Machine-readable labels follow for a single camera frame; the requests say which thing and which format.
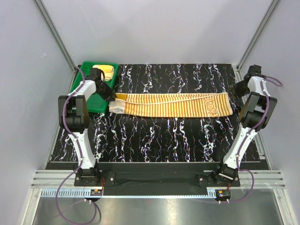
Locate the slotted aluminium cable duct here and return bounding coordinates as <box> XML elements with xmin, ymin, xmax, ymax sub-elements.
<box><xmin>41</xmin><ymin>187</ymin><xmax>216</xmax><ymax>199</ymax></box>

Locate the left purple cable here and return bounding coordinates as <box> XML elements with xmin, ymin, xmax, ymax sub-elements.
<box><xmin>55</xmin><ymin>67</ymin><xmax>103</xmax><ymax>223</ymax></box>

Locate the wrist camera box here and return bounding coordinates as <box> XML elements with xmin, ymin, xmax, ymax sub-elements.
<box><xmin>247</xmin><ymin>65</ymin><xmax>262</xmax><ymax>76</ymax></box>
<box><xmin>85</xmin><ymin>67</ymin><xmax>105</xmax><ymax>81</ymax></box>

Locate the yellow orange striped towel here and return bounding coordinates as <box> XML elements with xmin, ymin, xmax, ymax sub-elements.
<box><xmin>108</xmin><ymin>92</ymin><xmax>233</xmax><ymax>118</ymax></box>

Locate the right small controller board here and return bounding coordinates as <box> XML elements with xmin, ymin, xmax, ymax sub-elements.
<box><xmin>216</xmin><ymin>189</ymin><xmax>231</xmax><ymax>199</ymax></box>

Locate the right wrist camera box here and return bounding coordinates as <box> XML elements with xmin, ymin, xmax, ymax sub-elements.
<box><xmin>247</xmin><ymin>65</ymin><xmax>262</xmax><ymax>76</ymax></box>

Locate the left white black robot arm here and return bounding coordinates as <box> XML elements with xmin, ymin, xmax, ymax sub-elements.
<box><xmin>58</xmin><ymin>75</ymin><xmax>116</xmax><ymax>186</ymax></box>

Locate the green plastic tray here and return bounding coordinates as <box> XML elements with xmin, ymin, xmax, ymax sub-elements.
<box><xmin>70</xmin><ymin>61</ymin><xmax>119</xmax><ymax>113</ymax></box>

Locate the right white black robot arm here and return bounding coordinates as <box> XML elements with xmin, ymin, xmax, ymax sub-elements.
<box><xmin>209</xmin><ymin>72</ymin><xmax>283</xmax><ymax>187</ymax></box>

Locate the left small controller board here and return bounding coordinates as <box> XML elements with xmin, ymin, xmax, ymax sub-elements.
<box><xmin>90</xmin><ymin>189</ymin><xmax>103</xmax><ymax>196</ymax></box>

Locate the small controller board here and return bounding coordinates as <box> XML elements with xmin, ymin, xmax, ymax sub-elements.
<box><xmin>216</xmin><ymin>189</ymin><xmax>231</xmax><ymax>199</ymax></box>
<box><xmin>90</xmin><ymin>189</ymin><xmax>103</xmax><ymax>196</ymax></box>

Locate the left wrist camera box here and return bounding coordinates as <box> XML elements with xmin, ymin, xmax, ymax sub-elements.
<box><xmin>85</xmin><ymin>67</ymin><xmax>105</xmax><ymax>81</ymax></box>

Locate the yellow cream towel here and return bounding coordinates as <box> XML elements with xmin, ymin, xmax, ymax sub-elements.
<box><xmin>93</xmin><ymin>65</ymin><xmax>114</xmax><ymax>81</ymax></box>

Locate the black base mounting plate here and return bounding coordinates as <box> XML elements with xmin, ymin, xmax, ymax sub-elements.
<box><xmin>74</xmin><ymin>161</ymin><xmax>242</xmax><ymax>196</ymax></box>

